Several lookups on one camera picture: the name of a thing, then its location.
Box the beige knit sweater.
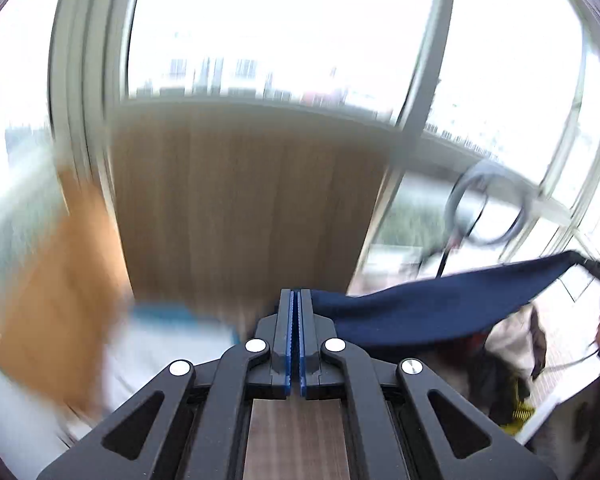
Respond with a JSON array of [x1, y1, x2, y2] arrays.
[[485, 305, 536, 376]]

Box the white folded cloth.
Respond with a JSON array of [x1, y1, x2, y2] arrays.
[[60, 320, 241, 441]]

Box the light wooden board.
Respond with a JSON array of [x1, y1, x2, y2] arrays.
[[107, 100, 396, 321]]

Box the white ring light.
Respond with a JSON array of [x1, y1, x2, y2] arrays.
[[445, 160, 531, 248]]

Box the pine wood panel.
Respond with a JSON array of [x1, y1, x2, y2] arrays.
[[0, 170, 131, 411]]

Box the brown garment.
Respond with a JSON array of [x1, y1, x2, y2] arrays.
[[527, 305, 548, 381]]

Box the blue folded blanket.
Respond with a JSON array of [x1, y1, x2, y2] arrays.
[[130, 302, 231, 331]]

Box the black tripod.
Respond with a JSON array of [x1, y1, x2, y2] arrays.
[[420, 230, 476, 281]]

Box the navy blue pants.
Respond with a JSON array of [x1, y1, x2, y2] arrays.
[[310, 250, 586, 351]]

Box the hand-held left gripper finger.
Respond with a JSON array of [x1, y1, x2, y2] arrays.
[[297, 288, 556, 480], [37, 288, 296, 480]]

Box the black yellow striped garment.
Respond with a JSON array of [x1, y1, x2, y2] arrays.
[[502, 390, 536, 431]]

